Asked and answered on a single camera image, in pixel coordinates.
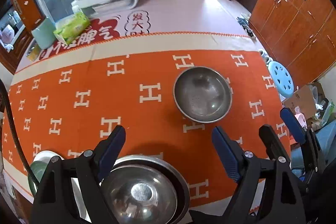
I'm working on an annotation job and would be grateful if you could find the large white metal plate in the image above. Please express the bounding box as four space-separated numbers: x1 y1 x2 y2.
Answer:
30 151 91 223

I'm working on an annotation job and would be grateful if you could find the white printed table cover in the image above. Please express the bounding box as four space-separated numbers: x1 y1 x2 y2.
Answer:
12 0 257 84

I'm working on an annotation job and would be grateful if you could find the cardboard box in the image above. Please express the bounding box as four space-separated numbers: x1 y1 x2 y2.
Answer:
282 82 325 119

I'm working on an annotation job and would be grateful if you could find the green tissue pack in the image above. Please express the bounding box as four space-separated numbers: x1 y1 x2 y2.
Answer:
54 12 90 45

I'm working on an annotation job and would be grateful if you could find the brown wooden cabinet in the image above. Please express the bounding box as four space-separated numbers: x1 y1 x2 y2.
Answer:
249 0 335 87

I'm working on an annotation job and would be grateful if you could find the medium steel bowl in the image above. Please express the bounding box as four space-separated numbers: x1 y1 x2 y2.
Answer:
100 164 177 223

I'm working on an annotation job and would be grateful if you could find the yellow round tin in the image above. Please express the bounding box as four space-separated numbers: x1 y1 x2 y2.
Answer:
26 42 41 62

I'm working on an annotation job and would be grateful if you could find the black cable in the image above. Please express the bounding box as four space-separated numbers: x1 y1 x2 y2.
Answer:
0 78 40 187

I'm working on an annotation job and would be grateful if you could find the green ceramic plate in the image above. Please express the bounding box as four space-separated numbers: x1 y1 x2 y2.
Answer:
28 161 48 196

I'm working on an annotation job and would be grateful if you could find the large steel bowl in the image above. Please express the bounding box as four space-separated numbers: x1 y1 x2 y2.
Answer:
100 155 190 223

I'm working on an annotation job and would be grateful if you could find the blue plastic stool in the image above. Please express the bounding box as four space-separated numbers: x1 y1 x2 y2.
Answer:
268 61 294 98

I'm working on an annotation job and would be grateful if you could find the small steel bowl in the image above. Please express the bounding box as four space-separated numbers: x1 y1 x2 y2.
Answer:
173 66 233 124

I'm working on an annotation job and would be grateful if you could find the mint green canister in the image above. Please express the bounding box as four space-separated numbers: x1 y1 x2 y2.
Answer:
31 17 56 50

